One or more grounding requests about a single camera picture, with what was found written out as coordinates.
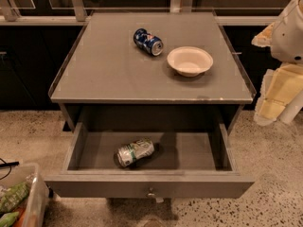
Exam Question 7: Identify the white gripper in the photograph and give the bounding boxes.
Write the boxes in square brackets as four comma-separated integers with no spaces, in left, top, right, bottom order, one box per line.
[251,0,303,126]

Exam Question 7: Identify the green silver 7up can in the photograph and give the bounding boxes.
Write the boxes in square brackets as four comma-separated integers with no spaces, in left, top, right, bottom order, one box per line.
[116,138,154,167]

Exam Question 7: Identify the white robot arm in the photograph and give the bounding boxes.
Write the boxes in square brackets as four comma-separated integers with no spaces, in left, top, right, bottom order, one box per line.
[252,0,303,126]

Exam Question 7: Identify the blue pepsi can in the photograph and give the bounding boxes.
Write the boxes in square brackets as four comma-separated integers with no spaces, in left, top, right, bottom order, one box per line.
[134,28,164,56]

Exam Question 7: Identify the open grey top drawer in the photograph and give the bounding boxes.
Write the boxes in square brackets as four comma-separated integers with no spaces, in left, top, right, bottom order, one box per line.
[45,123,254,199]

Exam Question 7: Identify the grey cabinet with counter top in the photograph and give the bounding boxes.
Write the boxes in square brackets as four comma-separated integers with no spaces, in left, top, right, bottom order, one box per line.
[49,12,256,128]

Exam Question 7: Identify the metal drawer knob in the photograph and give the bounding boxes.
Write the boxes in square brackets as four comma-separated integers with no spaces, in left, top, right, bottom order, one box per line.
[146,187,164,203]

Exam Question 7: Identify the white paper bowl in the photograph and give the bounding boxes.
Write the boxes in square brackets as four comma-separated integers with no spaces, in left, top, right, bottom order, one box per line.
[167,46,213,78]

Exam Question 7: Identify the clear plastic storage bin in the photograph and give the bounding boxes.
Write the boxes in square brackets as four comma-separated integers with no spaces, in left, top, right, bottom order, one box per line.
[0,164,49,227]

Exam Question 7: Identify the green snack bag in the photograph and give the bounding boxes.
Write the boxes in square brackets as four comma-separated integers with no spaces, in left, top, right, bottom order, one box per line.
[0,182,29,213]

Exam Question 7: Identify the orange snack packet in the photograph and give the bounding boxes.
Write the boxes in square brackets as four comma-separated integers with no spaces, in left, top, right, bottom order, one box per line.
[12,207,26,227]

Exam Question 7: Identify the small green snack packet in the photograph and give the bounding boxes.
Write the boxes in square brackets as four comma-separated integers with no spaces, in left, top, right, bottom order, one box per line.
[0,212,19,227]

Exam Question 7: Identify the black cable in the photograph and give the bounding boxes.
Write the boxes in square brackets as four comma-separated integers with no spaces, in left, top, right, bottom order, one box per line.
[0,157,21,182]

